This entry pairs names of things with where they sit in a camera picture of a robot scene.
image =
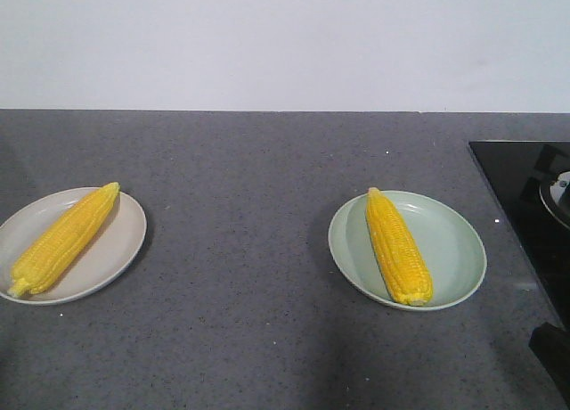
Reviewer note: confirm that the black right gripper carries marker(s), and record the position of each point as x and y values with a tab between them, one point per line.
550	344

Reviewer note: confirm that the yellow corn cob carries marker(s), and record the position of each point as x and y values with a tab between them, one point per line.
45	261
401	264

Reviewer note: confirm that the mint green round plate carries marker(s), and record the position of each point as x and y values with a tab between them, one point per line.
452	249

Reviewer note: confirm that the steel pan on cooktop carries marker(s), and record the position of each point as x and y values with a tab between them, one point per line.
554	195

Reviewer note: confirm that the black glass cooktop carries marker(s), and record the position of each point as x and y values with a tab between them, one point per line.
514	170

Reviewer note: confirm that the beige round plate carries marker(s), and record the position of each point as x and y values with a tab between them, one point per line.
103	260

